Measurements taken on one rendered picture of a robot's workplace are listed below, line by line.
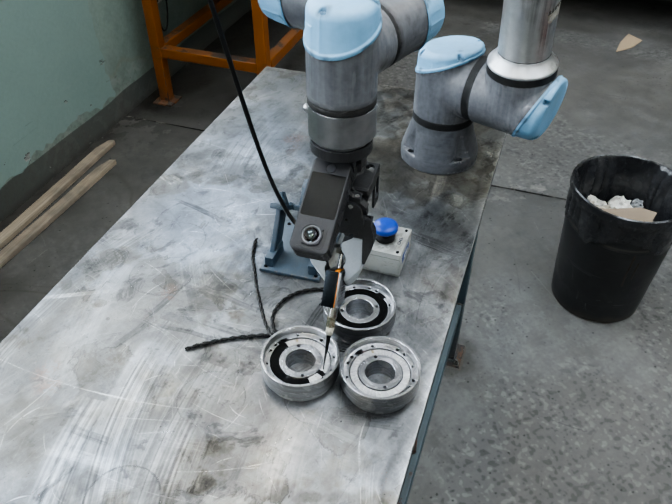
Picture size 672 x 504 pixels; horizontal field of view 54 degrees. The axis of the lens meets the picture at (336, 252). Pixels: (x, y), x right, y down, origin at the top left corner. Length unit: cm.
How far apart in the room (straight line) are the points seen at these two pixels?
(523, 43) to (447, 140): 25
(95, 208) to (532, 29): 193
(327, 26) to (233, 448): 51
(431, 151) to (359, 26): 64
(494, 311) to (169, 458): 147
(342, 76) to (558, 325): 161
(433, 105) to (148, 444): 75
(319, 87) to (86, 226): 197
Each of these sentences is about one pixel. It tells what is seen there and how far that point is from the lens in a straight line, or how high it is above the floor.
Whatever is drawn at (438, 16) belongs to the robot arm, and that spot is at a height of 123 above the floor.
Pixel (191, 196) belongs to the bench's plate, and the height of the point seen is 80.
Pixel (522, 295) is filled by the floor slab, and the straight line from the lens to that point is 224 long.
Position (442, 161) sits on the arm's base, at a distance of 127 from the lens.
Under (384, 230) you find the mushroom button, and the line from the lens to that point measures 102.
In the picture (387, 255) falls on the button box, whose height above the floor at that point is 84.
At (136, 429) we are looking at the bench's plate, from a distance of 90.
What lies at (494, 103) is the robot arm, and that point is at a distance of 117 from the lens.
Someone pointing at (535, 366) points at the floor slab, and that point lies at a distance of 204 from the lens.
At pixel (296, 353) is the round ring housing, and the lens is 91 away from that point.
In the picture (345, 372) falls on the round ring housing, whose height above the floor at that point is 83.
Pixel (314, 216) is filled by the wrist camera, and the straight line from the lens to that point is 72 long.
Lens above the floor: 152
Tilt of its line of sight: 41 degrees down
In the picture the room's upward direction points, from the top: straight up
